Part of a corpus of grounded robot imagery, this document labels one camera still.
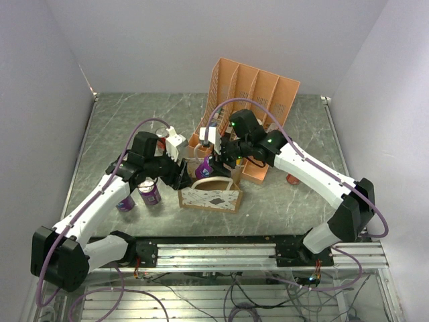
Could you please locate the red Coca-Cola can left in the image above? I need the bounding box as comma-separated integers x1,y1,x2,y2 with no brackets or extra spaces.
155,127,168,150

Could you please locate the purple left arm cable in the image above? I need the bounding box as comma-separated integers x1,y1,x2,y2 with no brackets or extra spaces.
35,119,172,322

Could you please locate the peach plastic desk organizer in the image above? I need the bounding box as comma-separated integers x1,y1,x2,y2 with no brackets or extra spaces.
186,57,301,186

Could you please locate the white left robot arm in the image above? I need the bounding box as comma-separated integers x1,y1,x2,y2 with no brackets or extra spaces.
30,127,191,292

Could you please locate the aluminium mounting rail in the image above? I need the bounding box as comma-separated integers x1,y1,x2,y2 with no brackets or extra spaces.
90,243,389,272

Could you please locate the red coca-cola can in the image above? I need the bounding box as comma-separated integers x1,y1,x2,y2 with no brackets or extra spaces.
286,174,300,185
155,127,168,150

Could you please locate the purple fanta can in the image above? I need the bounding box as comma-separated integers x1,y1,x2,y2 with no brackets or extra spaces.
195,155,213,180
116,195,135,212

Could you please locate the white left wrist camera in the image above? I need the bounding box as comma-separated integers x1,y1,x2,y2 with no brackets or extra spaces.
166,126,188,162

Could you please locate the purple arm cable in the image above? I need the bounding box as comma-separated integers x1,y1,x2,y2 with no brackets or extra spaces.
204,97,389,322
35,119,172,322

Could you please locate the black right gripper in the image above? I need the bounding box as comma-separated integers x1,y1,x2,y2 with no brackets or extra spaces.
208,137,251,176

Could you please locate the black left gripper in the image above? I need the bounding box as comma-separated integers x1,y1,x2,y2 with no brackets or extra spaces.
144,146,194,190

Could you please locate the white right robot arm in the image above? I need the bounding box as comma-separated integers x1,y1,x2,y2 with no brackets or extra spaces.
199,109,375,266

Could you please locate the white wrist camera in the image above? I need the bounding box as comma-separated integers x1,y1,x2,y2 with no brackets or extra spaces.
199,126,221,154
166,126,188,162

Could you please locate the red Coca-Cola can right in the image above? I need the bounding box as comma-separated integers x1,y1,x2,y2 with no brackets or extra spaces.
286,174,300,185

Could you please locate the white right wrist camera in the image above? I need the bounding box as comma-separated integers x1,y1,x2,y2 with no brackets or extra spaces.
199,126,221,154

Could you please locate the purple soda can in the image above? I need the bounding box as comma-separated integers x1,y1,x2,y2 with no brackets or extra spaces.
137,179,161,206

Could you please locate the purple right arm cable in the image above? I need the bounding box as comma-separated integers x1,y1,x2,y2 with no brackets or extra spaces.
204,97,389,322

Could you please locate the canvas bag with rope handles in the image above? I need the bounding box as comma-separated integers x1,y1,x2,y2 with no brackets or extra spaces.
178,147,243,213

